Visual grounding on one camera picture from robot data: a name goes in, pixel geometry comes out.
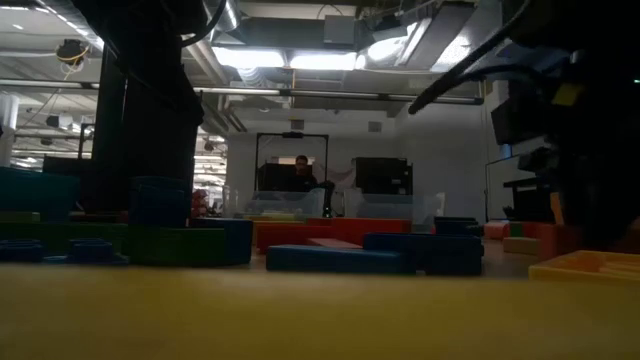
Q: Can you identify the long blue lego brick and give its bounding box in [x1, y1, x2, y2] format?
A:
[363, 232, 484, 276]

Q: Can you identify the light green arch block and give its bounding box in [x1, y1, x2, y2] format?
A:
[0, 211, 41, 224]

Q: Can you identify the ceiling light panel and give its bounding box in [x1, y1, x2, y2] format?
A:
[212, 46, 287, 70]
[288, 51, 359, 72]

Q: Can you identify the long orange lego brick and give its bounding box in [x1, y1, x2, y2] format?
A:
[528, 249, 640, 286]

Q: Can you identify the clear plastic bin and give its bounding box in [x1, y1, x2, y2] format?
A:
[344, 192, 446, 227]
[222, 188, 326, 220]

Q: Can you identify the long blue wooden block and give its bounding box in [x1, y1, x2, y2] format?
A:
[266, 244, 416, 275]

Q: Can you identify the white board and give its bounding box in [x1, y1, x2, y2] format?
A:
[484, 154, 521, 221]

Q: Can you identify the teal plastic bin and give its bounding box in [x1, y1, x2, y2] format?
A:
[0, 167, 81, 221]

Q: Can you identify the black monitor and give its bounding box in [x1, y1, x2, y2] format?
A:
[256, 162, 296, 194]

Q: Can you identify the red wooden block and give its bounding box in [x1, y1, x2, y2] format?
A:
[539, 224, 584, 259]

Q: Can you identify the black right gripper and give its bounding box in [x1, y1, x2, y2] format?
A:
[492, 0, 640, 167]

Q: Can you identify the black gantry frame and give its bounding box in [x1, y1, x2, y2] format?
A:
[253, 132, 330, 194]

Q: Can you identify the long pink wooden block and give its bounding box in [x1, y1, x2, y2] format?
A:
[307, 237, 365, 250]

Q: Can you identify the person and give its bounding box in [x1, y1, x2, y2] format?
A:
[292, 154, 320, 194]

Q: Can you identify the salmon wooden block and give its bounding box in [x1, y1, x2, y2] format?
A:
[332, 217, 414, 246]

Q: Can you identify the long yellow wooden block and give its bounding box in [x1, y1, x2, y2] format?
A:
[249, 214, 307, 225]

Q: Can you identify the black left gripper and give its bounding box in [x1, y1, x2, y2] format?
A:
[97, 44, 205, 176]

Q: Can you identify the large grey air duct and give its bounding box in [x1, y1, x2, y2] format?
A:
[429, 0, 506, 76]

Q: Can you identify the black desk equipment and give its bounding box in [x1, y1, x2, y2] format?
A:
[502, 177, 556, 224]

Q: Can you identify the long green lego brick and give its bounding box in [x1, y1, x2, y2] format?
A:
[0, 222, 130, 253]
[127, 227, 232, 266]

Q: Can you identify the salmon red wooden cylinder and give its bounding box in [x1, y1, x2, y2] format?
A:
[483, 221, 511, 240]

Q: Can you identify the long magenta lego brick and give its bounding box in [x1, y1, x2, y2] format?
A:
[257, 223, 335, 254]

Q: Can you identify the silver round duct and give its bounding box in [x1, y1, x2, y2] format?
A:
[209, 0, 240, 32]

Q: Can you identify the black equipment box on stand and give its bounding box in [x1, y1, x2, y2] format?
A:
[352, 157, 414, 196]

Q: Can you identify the tan wooden block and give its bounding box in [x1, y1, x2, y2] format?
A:
[502, 237, 542, 256]

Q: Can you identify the black yellow ceiling reel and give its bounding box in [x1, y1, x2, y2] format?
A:
[55, 38, 92, 67]

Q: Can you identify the grey vent box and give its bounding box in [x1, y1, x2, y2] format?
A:
[323, 14, 358, 48]

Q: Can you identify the red background object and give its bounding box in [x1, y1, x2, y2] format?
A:
[192, 189, 212, 219]

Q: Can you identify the grey horizontal pipe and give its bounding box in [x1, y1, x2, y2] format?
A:
[192, 85, 485, 107]

